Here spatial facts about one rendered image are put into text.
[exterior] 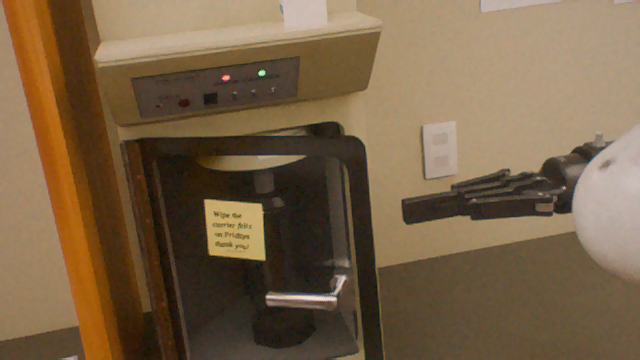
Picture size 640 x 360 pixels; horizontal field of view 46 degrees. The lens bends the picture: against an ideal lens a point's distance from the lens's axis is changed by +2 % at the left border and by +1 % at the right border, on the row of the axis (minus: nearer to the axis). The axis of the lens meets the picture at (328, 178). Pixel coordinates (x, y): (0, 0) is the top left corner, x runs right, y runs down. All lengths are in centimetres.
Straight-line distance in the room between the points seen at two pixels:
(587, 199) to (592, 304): 81
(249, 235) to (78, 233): 20
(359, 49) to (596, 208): 39
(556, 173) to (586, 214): 38
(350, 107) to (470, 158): 61
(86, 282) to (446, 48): 85
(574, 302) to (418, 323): 28
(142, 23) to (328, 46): 23
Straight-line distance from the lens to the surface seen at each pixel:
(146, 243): 101
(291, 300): 90
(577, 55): 163
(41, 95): 88
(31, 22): 87
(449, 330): 133
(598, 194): 61
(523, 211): 94
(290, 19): 88
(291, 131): 104
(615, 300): 144
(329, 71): 92
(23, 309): 156
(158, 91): 89
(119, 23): 95
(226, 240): 96
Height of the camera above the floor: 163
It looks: 19 degrees down
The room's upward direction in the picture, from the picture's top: 6 degrees counter-clockwise
